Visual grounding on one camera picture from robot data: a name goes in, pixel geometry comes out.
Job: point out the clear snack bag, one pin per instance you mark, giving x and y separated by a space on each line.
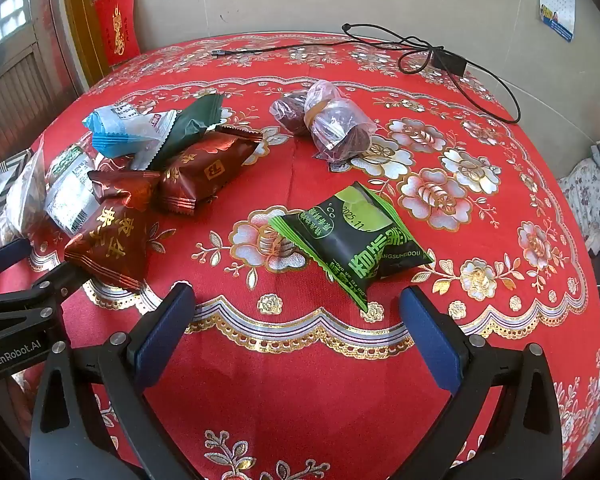
22 195

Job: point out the small clear bag of dates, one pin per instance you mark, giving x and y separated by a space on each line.
287 112

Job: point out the snack packets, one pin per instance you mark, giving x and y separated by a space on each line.
70 195

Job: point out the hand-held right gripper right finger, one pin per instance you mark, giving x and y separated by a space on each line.
430 345

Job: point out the dark green snack packet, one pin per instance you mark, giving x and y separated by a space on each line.
192 122

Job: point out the red paper envelope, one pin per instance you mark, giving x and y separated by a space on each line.
119 22

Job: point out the large maroon gold-print snack packet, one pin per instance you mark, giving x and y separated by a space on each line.
210 170

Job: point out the red-brown gold-print snack packet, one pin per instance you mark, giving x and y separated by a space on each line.
112 240

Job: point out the wall calendar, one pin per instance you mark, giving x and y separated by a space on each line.
557 5

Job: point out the floral cloth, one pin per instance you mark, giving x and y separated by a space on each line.
585 195

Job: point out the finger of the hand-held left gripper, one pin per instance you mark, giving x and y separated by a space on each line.
7 255
60 282

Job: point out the green and black snack packet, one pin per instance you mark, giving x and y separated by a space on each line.
352 240

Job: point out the blue and white snack packet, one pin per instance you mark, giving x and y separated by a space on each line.
117 130

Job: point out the striped cardboard box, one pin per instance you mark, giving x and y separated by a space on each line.
0 177

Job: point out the red floral tablecloth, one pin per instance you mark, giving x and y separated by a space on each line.
330 385

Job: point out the small maroon snack packet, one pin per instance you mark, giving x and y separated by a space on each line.
125 185

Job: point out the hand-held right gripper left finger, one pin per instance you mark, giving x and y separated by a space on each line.
162 342

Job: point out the wooden door frame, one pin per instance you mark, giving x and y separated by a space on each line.
77 25

